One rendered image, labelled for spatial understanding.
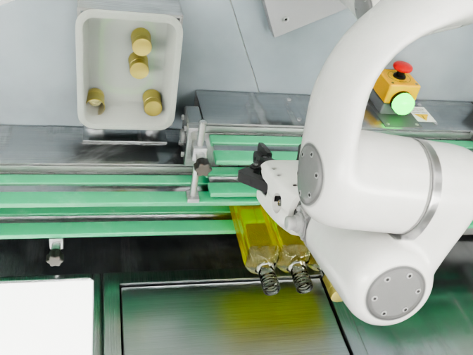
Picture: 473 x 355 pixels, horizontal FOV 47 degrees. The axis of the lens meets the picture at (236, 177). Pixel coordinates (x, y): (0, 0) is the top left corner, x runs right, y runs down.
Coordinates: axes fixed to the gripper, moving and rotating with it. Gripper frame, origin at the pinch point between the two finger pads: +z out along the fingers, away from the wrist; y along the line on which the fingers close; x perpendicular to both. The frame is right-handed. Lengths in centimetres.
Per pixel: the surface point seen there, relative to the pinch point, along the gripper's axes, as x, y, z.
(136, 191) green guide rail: -18.8, -15.5, 31.5
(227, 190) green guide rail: -17.0, 0.7, 28.2
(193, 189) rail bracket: -16.7, -5.6, 27.7
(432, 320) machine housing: -42, 45, 20
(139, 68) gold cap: 2.3, -15.5, 37.6
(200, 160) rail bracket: -8.6, -6.1, 21.5
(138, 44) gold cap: 6.8, -15.9, 36.3
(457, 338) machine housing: -44, 48, 15
